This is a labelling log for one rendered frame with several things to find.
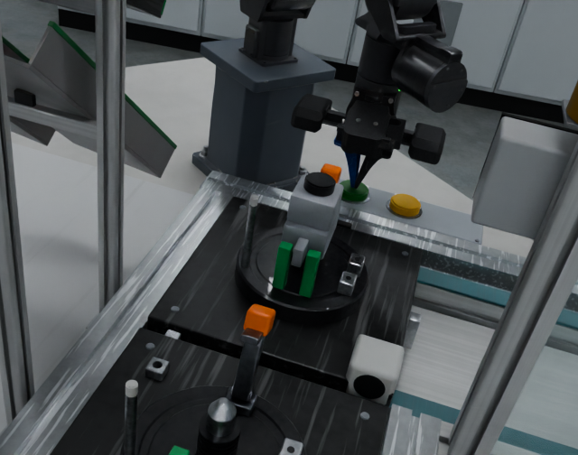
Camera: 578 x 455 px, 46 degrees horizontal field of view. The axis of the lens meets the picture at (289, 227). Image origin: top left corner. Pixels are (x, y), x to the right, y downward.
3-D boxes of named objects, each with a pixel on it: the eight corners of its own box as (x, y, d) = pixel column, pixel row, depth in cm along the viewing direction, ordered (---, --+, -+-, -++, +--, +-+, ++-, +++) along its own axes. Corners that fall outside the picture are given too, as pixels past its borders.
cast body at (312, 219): (296, 216, 73) (306, 159, 69) (336, 227, 72) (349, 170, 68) (273, 260, 66) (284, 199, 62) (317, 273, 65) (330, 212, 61)
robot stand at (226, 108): (263, 144, 120) (278, 33, 108) (314, 186, 111) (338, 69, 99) (190, 161, 111) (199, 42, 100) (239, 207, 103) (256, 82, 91)
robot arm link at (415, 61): (368, -28, 74) (445, 10, 66) (423, -30, 78) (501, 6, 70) (348, 71, 80) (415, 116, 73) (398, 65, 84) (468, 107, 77)
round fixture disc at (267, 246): (258, 227, 80) (260, 213, 79) (375, 261, 78) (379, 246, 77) (215, 300, 68) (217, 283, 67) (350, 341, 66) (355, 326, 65)
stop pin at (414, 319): (401, 338, 74) (410, 311, 72) (412, 341, 74) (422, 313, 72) (399, 347, 73) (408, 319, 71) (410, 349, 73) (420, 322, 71)
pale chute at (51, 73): (73, 143, 86) (89, 112, 86) (161, 179, 82) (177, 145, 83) (-90, 23, 59) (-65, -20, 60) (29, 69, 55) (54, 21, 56)
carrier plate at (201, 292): (231, 208, 86) (233, 194, 84) (419, 263, 82) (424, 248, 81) (146, 331, 66) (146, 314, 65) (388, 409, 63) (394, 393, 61)
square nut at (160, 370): (152, 364, 60) (153, 356, 60) (169, 369, 60) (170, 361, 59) (144, 376, 59) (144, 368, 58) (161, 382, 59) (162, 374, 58)
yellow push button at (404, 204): (389, 202, 92) (393, 190, 91) (419, 210, 92) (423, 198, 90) (385, 217, 89) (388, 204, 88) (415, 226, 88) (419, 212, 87)
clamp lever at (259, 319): (232, 387, 56) (253, 301, 54) (255, 395, 56) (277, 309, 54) (219, 406, 52) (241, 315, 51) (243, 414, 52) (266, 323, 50)
